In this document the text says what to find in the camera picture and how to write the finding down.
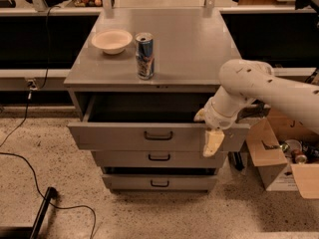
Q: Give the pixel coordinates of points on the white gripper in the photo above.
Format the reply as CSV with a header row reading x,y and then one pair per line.
x,y
214,118

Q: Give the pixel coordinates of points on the grey top drawer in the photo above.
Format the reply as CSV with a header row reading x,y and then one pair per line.
x,y
141,122

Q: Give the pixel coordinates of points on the grey drawer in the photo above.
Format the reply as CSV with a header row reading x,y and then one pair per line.
x,y
178,159
123,182
141,122

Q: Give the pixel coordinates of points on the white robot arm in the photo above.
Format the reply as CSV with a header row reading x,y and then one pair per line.
x,y
241,82

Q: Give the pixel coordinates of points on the open cardboard box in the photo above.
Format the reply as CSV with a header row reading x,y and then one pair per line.
x,y
276,168

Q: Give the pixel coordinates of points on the grey drawer cabinet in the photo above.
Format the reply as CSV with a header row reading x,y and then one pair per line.
x,y
190,46

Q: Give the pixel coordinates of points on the grey bottom drawer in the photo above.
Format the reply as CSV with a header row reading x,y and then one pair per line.
x,y
123,182

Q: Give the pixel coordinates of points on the grey middle drawer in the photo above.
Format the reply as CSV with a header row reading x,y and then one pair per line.
x,y
178,159

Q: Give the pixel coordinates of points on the red soda can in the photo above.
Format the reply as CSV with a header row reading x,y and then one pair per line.
x,y
298,156

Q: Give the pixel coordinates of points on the blue silver drink can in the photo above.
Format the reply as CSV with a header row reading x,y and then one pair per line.
x,y
145,55

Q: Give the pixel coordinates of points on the white bowl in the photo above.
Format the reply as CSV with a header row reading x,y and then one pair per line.
x,y
112,41

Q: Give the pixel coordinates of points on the black metal stand leg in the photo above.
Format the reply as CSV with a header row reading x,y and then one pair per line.
x,y
30,232

